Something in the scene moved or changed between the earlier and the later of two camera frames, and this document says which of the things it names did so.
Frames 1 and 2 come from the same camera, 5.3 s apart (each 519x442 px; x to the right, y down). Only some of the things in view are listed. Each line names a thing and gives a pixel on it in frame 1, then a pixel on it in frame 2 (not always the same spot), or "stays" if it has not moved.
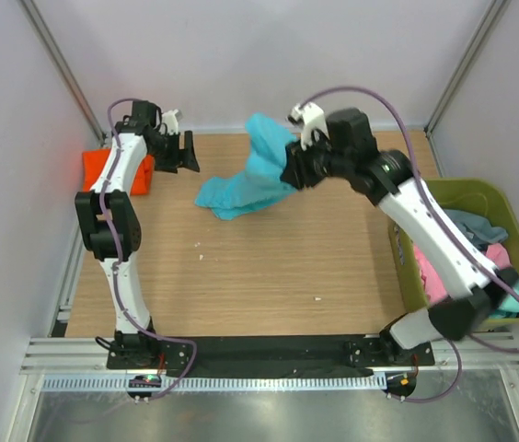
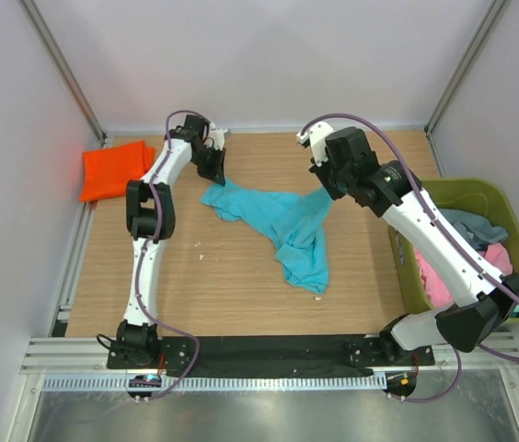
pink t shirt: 434,289 stays
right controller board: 400,384 stays
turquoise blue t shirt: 261,185 → 293,223
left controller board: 143,381 stays
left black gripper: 171,164 → 215,173
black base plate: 266,357 stays
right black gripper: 296,172 → 321,172
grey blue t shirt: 477,230 stays
